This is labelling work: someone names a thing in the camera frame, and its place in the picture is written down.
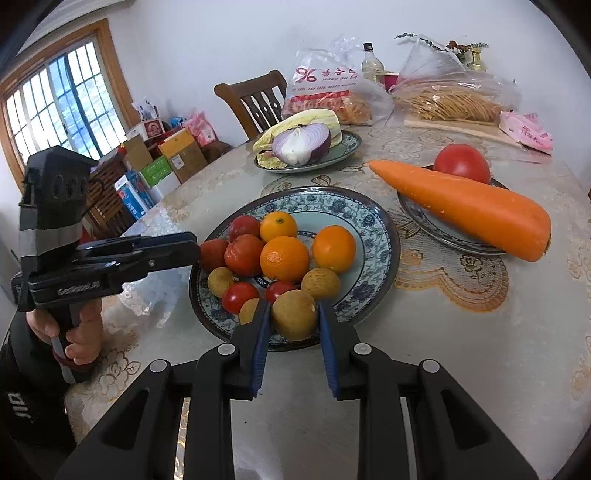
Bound brown cardboard box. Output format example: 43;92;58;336
122;135;154;171

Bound plate under carrot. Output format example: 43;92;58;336
397;178;511;256

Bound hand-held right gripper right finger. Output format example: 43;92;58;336
318;300;539;480

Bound plate under cabbage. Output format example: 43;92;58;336
253;129;363;174

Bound blue white box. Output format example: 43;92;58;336
114;171;155;220

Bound green white box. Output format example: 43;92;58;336
139;156;182;200

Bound glass bottle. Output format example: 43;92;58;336
361;42;386;86

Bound blue patterned plate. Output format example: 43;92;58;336
188;186;402;354

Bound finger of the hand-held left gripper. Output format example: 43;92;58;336
78;232;199;259
74;248;202;289

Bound small red tomato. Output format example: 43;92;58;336
222;282;260;315
265;280;298;304

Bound orange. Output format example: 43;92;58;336
312;224;357;274
259;211;298;243
259;235;311;283

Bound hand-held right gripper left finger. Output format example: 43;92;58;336
55;299;273;480

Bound white packets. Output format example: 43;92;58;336
134;98;161;121

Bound red apple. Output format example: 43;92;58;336
224;233;265;278
228;215;262;241
199;239;230;272

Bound red white box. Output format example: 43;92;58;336
139;117;166;141

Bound clear plastic wrap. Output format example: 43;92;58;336
117;277;171;324

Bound napa cabbage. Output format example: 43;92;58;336
252;109;343;168

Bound person's left hand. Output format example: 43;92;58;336
25;300;105;367

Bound clear bag of noodles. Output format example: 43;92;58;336
392;37;522;124

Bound wooden cutting board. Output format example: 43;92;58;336
404;117;522;148

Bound dried flower sprig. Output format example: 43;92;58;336
394;32;489;54

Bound wooden chair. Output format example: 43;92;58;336
213;69;289;140

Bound halved red onion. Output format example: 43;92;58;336
271;122;332;166

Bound large carrot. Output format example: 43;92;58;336
368;159;552;263

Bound large red tomato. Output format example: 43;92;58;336
433;143;491;185

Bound pink plastic bag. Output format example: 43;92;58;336
185;111;218;148

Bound wooden frame window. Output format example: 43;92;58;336
0;18;134;190

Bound red print snack bag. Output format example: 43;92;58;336
281;34;395;126

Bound orange cardboard box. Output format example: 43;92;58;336
158;128;209;184

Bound pink packet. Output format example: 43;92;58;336
499;111;554;155

